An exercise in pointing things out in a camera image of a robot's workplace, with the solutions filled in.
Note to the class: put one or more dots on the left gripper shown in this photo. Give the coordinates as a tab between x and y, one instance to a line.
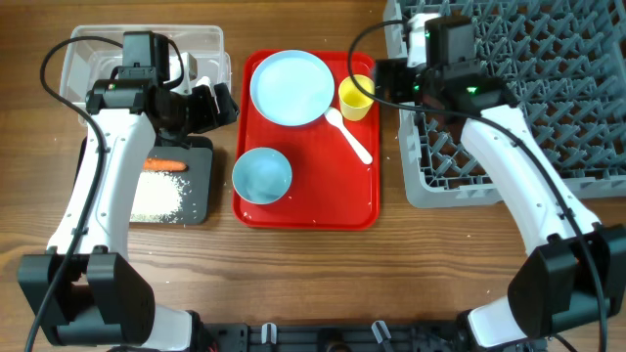
208	116

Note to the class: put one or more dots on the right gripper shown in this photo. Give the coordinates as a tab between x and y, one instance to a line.
397	70

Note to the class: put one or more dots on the yellow plastic cup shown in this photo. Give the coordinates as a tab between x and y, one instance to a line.
354	105

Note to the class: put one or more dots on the white plastic spoon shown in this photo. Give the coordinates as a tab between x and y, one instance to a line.
335	118

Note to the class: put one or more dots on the orange carrot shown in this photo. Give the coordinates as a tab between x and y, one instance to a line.
164	165

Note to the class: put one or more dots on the light blue bowl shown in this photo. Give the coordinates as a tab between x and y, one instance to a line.
262	176

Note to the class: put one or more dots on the light blue plate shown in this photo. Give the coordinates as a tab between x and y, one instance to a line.
292	88

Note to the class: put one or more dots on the white rice pile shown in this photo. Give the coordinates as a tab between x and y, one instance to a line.
160	198

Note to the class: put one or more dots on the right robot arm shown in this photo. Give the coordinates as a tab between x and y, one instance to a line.
574	270

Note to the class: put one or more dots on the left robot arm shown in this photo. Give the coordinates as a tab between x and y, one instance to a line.
82	289

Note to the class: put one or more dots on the black waste tray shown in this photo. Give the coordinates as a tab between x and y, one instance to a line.
125	157

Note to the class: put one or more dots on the grey dishwasher rack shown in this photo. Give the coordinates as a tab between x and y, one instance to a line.
565	62

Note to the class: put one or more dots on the red serving tray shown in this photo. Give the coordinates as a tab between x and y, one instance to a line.
331	188

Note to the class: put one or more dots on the clear plastic bin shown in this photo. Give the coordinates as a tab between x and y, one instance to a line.
98	54

